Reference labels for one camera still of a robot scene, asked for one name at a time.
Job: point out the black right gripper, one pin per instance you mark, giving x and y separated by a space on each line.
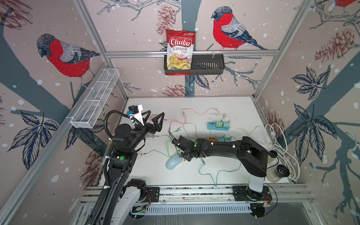
187 159

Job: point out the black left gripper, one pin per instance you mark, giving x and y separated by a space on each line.
157 127

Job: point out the light blue computer mouse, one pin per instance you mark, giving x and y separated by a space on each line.
173 162

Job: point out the teal charger plug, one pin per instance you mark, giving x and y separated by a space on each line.
226 139

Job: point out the orange power strip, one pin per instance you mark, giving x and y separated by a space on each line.
214 139

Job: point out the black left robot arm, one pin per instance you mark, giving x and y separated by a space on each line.
119 194

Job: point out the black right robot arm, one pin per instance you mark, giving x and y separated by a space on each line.
251 154

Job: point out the silver grey computer mouse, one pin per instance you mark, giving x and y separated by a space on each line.
149 136

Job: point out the teal power strip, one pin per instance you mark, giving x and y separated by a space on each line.
218 126

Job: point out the red Chuba cassava chips bag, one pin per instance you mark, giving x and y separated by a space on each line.
180 47

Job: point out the glass jar black lid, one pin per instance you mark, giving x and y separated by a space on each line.
277 172

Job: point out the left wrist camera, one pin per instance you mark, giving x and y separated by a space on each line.
135 111

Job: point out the white wire mesh shelf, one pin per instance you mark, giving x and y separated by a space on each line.
90 108

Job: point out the black wire wall basket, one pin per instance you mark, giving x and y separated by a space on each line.
206 64

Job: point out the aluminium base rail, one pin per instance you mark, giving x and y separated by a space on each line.
223 199

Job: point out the aluminium frame corner post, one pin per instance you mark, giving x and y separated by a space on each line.
85 15

